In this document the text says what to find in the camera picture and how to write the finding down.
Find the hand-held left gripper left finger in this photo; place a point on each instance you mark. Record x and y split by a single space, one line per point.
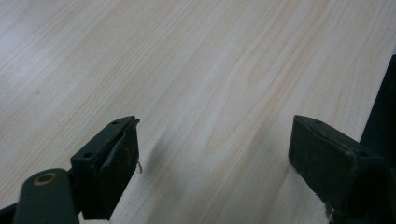
106 168

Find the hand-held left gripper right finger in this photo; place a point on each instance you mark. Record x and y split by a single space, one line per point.
330 161

